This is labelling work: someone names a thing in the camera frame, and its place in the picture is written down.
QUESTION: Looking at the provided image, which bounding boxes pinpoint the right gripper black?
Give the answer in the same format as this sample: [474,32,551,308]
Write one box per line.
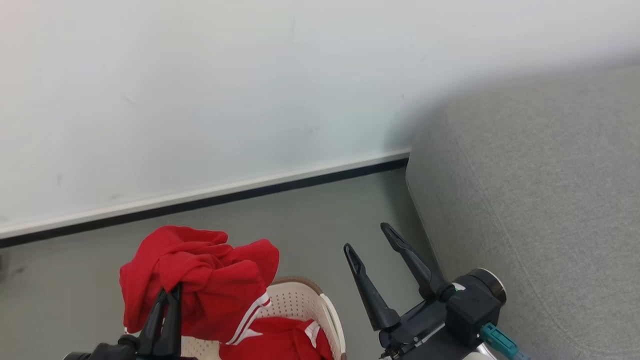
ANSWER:
[343,222,507,360]

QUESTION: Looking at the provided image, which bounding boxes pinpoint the white and black baseboard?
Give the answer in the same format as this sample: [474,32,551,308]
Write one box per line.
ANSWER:
[0,147,412,249]

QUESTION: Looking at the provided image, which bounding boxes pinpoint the grey fabric sofa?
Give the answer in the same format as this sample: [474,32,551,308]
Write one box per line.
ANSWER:
[406,62,640,360]

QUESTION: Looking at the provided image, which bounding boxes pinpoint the red white-striped sports garment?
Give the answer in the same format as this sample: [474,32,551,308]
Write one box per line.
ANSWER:
[119,225,335,360]

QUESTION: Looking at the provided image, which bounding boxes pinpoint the teal cable connector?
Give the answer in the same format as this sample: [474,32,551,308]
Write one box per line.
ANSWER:
[481,322,532,360]

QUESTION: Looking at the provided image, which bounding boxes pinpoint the cream perforated laundry basket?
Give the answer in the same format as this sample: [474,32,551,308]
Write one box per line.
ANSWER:
[180,276,347,360]

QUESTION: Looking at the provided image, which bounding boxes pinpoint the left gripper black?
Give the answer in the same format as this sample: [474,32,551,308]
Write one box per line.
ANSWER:
[62,283,184,360]

